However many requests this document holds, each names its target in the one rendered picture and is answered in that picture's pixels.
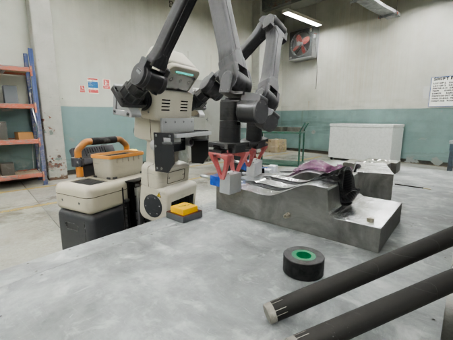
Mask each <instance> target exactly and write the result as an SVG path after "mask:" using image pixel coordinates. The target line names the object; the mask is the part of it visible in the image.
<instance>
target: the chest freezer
mask: <svg viewBox="0 0 453 340"><path fill-rule="evenodd" d="M330 126H331V127H330V141H329V151H328V157H330V159H333V158H340V159H358V160H365V159H368V158H374V159H389V160H397V161H399V160H400V155H401V149H402V137H403V131H404V124H380V123H330Z"/></svg>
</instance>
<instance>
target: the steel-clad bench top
mask: <svg viewBox="0 0 453 340"><path fill-rule="evenodd" d="M395 183H397V184H402V185H408V186H417V187H422V188H414V187H408V186H400V185H395ZM423 188H431V190H428V189H423ZM391 201H395V202H401V203H402V209H401V215H400V222H399V224H398V225H397V227H396V228H395V230H394V231H393V232H392V234H391V236H390V237H389V238H388V240H387V241H386V243H385V244H384V246H383V247H382V249H381V250H380V251H379V253H377V252H372V251H369V250H364V249H362V248H358V247H354V246H350V245H347V244H343V243H340V242H336V241H332V240H329V239H325V238H322V237H318V236H315V235H310V234H308V233H303V232H300V231H295V230H293V229H288V228H286V227H281V226H278V225H274V224H271V223H267V222H263V221H259V220H256V219H252V218H249V217H244V216H241V215H237V214H234V213H231V212H227V211H224V210H219V209H217V208H216V200H215V201H212V202H209V203H206V204H203V205H200V206H198V209H199V210H202V217H200V218H197V219H194V220H192V221H189V222H186V223H180V222H178V221H174V220H172V219H169V218H167V217H163V218H160V219H157V220H154V221H150V222H148V223H144V224H142V225H138V226H135V227H132V228H129V229H126V230H123V231H120V232H117V233H114V234H110V235H107V236H104V237H101V238H98V239H95V240H92V241H90V242H86V243H84V244H80V245H77V246H74V247H71V248H68V249H65V250H62V251H59V252H55V253H52V254H49V255H46V256H43V257H40V258H37V259H34V260H31V261H28V262H24V263H21V264H18V265H15V266H12V267H9V268H6V269H3V270H1V271H0V340H285V339H286V338H287V337H290V336H292V335H294V334H296V333H299V332H301V331H304V330H305V329H308V328H311V327H313V326H315V325H317V324H320V323H322V322H325V321H327V320H330V319H332V318H334V317H337V316H339V315H341V314H344V313H346V312H349V311H351V310H354V309H355V308H358V307H360V306H363V305H365V304H368V303H370V302H372V301H375V300H378V299H380V298H382V297H384V296H386V295H389V294H391V293H394V292H396V291H399V290H401V289H404V288H405V287H408V286H410V285H413V284H415V283H418V282H420V281H422V280H425V279H427V278H430V277H432V276H434V275H437V274H439V273H442V272H444V271H446V270H449V269H450V268H451V263H452V254H453V246H452V247H451V248H448V249H446V250H443V251H441V252H438V253H437V254H434V255H432V256H429V257H427V258H424V259H422V260H420V261H418V262H415V263H413V264H410V265H408V266H406V267H404V268H402V269H399V270H397V271H394V272H393V273H390V274H388V275H385V276H383V277H380V278H379V279H376V280H374V281H371V282H369V283H367V284H364V285H362V286H360V287H358V288H355V289H353V290H350V291H348V292H346V293H344V294H341V295H339V296H336V297H334V298H332V299H330V300H328V301H325V302H323V303H320V304H318V305H316V306H314V307H311V308H309V309H306V310H304V311H302V312H300V313H297V314H295V315H293V316H290V317H288V318H285V319H284V320H281V321H279V322H275V323H274V324H270V323H269V322H268V319H267V318H266V315H265V313H264V309H263V304H265V303H267V302H269V301H272V300H275V299H276V298H279V297H281V296H284V295H286V294H288V293H291V292H293V291H296V290H298V289H300V288H303V287H306V286H308V285H311V284H312V283H315V282H318V281H321V280H322V279H325V278H327V277H330V276H332V275H335V274H337V273H340V272H342V271H345V270H346V269H349V268H352V267H354V266H357V265H358V264H361V263H364V262H367V261H368V260H371V259H373V258H376V257H378V256H381V255H383V254H386V253H388V252H391V251H393V250H395V249H398V248H401V247H403V246H405V245H407V244H410V243H413V242H415V241H417V240H419V239H422V238H424V237H427V236H429V235H432V234H434V233H437V232H438V231H441V230H444V229H447V228H449V227H451V226H453V171H442V170H435V169H421V168H414V167H400V171H399V172H398V173H396V174H394V180H393V186H392V199H391ZM294 246H305V247H309V248H313V249H315V250H318V251H319V252H321V253H322V254H323V255H324V257H325V262H324V276H323V277H322V278H321V279H319V280H317V281H311V282H306V281H298V280H295V279H292V278H290V277H289V276H288V275H286V274H285V273H284V271H283V253H284V251H285V250H286V249H287V248H290V247H294ZM446 297H447V296H445V297H443V298H441V299H438V300H436V301H434V302H432V303H430V304H428V305H426V306H423V307H421V308H418V309H416V310H414V311H412V312H409V313H408V314H405V315H403V316H401V317H399V318H396V319H394V320H392V321H390V322H387V323H386V324H383V325H381V326H379V327H376V328H374V329H372V330H370V331H367V332H366V333H363V334H361V335H359V336H357V337H354V338H352V339H350V340H441V336H442V327H443V321H444V312H445V307H446Z"/></svg>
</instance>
